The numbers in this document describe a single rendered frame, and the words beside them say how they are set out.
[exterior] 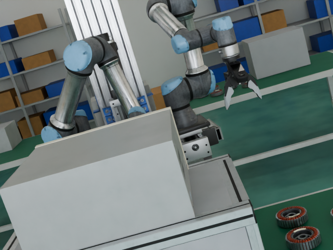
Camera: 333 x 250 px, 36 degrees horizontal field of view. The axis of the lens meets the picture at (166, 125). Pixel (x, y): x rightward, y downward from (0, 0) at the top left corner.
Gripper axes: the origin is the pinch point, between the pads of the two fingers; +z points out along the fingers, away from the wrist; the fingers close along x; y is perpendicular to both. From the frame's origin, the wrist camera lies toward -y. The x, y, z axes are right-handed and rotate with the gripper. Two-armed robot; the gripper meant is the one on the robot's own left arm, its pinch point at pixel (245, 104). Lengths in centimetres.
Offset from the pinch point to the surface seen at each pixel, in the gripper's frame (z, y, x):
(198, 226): 5, -83, 39
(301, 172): 115, 194, -80
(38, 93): 24, 601, 156
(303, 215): 37.1, -31.9, -2.4
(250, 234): 11, -84, 28
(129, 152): -16, -79, 49
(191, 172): 4, -47, 33
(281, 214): 37.0, -26.2, 3.6
